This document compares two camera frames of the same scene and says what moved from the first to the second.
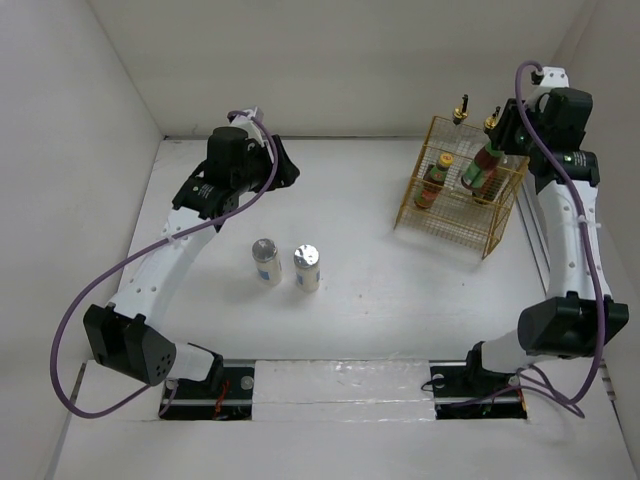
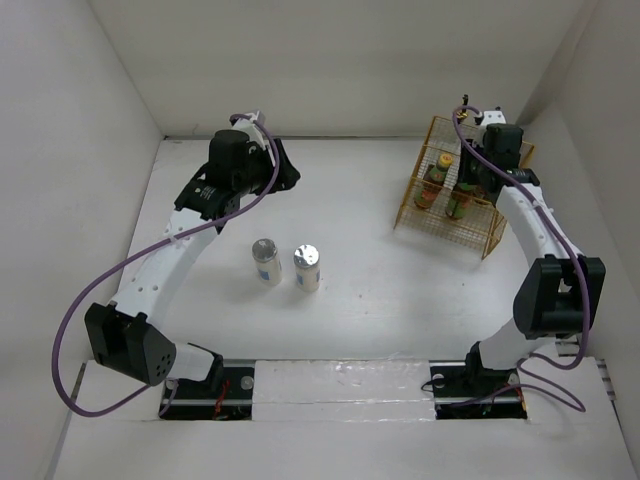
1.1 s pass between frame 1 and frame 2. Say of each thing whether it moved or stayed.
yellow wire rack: stayed
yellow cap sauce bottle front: moved
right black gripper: moved
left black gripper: stayed
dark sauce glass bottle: moved
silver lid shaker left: stayed
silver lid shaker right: stayed
